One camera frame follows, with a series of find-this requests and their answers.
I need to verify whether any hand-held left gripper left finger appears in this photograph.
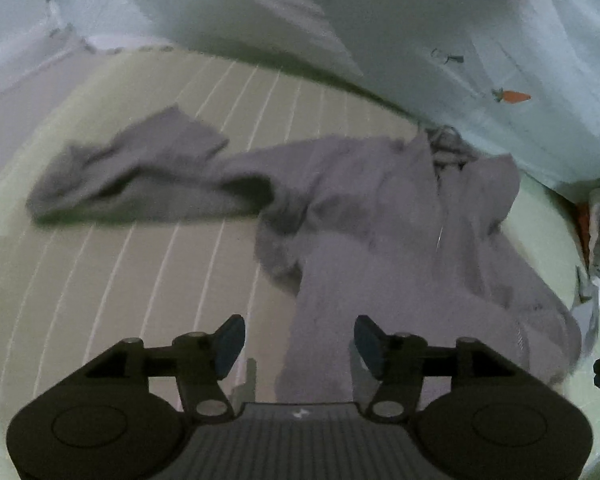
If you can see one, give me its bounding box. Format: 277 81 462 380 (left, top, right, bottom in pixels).
82 314 247 424

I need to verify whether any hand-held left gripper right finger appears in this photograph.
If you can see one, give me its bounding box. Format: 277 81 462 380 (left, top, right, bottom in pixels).
353 314 520 424

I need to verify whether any grey zip hoodie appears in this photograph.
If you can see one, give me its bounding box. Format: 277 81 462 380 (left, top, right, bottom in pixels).
25 104 588 403

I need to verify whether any pale blue carrot-print quilt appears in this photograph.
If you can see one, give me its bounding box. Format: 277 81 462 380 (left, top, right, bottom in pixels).
0 0 600 206

